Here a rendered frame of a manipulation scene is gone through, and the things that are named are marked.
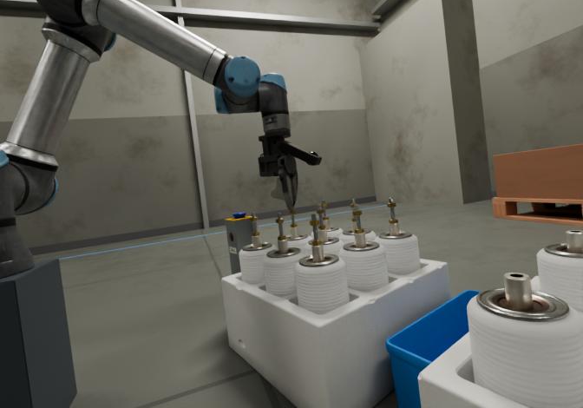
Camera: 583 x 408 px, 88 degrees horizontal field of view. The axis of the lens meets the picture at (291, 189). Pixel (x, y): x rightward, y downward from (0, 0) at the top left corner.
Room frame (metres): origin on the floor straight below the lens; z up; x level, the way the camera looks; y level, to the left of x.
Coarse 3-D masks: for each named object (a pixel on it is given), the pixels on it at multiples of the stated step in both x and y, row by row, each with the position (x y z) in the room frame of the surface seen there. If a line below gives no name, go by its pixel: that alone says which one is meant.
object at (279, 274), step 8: (296, 256) 0.62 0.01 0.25; (304, 256) 0.63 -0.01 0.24; (264, 264) 0.63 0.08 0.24; (272, 264) 0.61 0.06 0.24; (280, 264) 0.61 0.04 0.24; (288, 264) 0.61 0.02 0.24; (272, 272) 0.61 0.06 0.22; (280, 272) 0.61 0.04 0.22; (288, 272) 0.61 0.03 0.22; (272, 280) 0.62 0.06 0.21; (280, 280) 0.61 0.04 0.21; (288, 280) 0.61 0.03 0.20; (272, 288) 0.62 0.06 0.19; (280, 288) 0.61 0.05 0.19; (288, 288) 0.61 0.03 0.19; (296, 288) 0.61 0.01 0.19; (280, 296) 0.61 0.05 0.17
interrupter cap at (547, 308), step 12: (492, 288) 0.34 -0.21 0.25; (504, 288) 0.34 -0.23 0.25; (480, 300) 0.31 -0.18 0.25; (492, 300) 0.31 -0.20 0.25; (504, 300) 0.32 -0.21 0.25; (540, 300) 0.30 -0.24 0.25; (552, 300) 0.30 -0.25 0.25; (492, 312) 0.29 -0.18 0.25; (504, 312) 0.28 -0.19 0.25; (516, 312) 0.28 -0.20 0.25; (528, 312) 0.28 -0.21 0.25; (540, 312) 0.28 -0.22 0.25; (552, 312) 0.28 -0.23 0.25; (564, 312) 0.27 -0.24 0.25
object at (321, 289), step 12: (336, 264) 0.53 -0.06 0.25; (300, 276) 0.53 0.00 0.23; (312, 276) 0.51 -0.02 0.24; (324, 276) 0.51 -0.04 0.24; (336, 276) 0.52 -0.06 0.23; (300, 288) 0.53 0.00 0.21; (312, 288) 0.52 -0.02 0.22; (324, 288) 0.51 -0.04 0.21; (336, 288) 0.52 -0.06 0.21; (300, 300) 0.54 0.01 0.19; (312, 300) 0.52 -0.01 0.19; (324, 300) 0.51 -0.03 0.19; (336, 300) 0.51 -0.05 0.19; (348, 300) 0.54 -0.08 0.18; (312, 312) 0.52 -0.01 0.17; (324, 312) 0.51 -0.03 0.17
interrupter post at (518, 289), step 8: (504, 280) 0.31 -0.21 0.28; (512, 280) 0.30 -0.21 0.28; (520, 280) 0.29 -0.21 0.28; (528, 280) 0.29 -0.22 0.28; (512, 288) 0.30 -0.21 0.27; (520, 288) 0.29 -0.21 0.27; (528, 288) 0.29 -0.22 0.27; (512, 296) 0.30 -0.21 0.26; (520, 296) 0.29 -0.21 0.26; (528, 296) 0.29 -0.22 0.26; (512, 304) 0.30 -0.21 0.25; (520, 304) 0.29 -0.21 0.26; (528, 304) 0.29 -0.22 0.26
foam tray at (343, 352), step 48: (240, 288) 0.68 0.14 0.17; (384, 288) 0.57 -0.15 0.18; (432, 288) 0.63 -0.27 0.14; (240, 336) 0.70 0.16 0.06; (288, 336) 0.53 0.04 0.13; (336, 336) 0.47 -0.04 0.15; (384, 336) 0.54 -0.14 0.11; (288, 384) 0.54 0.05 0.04; (336, 384) 0.46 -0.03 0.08; (384, 384) 0.53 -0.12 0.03
